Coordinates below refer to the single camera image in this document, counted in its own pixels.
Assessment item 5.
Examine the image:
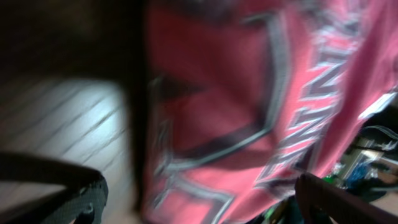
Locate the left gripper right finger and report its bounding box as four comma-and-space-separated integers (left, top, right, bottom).
295, 173, 397, 224

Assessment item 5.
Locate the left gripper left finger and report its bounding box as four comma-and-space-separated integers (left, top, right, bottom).
1, 152, 109, 224

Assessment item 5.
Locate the red t-shirt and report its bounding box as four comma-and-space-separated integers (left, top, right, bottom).
142, 0, 397, 224

